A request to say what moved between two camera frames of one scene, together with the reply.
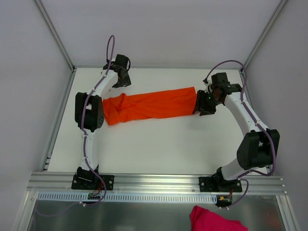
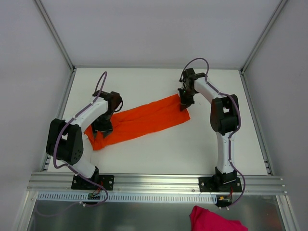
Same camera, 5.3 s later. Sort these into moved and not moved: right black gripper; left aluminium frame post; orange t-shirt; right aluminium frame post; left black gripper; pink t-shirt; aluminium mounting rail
Moved: right black gripper; left black gripper; orange t-shirt
Not moved: pink t-shirt; right aluminium frame post; left aluminium frame post; aluminium mounting rail
